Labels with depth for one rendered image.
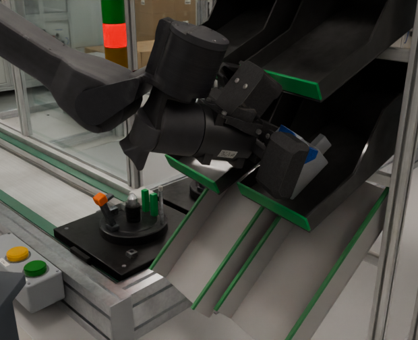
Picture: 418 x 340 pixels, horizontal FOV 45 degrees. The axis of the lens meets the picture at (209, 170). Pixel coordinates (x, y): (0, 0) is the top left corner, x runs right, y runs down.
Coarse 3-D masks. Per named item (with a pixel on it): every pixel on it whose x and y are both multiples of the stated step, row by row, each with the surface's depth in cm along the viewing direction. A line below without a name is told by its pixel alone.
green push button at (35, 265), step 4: (36, 260) 95; (40, 260) 95; (28, 264) 93; (32, 264) 93; (36, 264) 93; (40, 264) 93; (44, 264) 93; (24, 268) 92; (28, 268) 92; (32, 268) 92; (36, 268) 92; (40, 268) 92; (44, 268) 93; (24, 272) 92; (28, 272) 91; (32, 272) 91; (36, 272) 92; (40, 272) 92; (44, 272) 93; (32, 276) 92
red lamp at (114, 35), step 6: (102, 24) 111; (108, 24) 109; (114, 24) 109; (120, 24) 110; (108, 30) 110; (114, 30) 110; (120, 30) 110; (108, 36) 110; (114, 36) 110; (120, 36) 111; (126, 36) 113; (108, 42) 111; (114, 42) 111; (120, 42) 111; (126, 42) 113
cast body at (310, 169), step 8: (288, 128) 60; (296, 136) 58; (320, 136) 62; (312, 144) 62; (320, 144) 62; (328, 144) 62; (320, 152) 60; (320, 160) 60; (304, 168) 60; (312, 168) 60; (320, 168) 61; (304, 176) 60; (312, 176) 61; (296, 184) 60; (304, 184) 61; (296, 192) 61
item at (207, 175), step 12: (288, 96) 72; (276, 108) 72; (288, 108) 73; (264, 120) 80; (276, 120) 73; (288, 120) 74; (168, 156) 78; (180, 156) 81; (180, 168) 77; (192, 168) 77; (204, 168) 76; (216, 168) 75; (228, 168) 74; (204, 180) 71; (216, 180) 70; (228, 180) 71; (216, 192) 71
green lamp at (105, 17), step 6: (102, 0) 108; (108, 0) 107; (114, 0) 107; (120, 0) 108; (102, 6) 109; (108, 6) 108; (114, 6) 108; (120, 6) 109; (102, 12) 109; (108, 12) 108; (114, 12) 108; (120, 12) 109; (102, 18) 110; (108, 18) 109; (114, 18) 109; (120, 18) 109
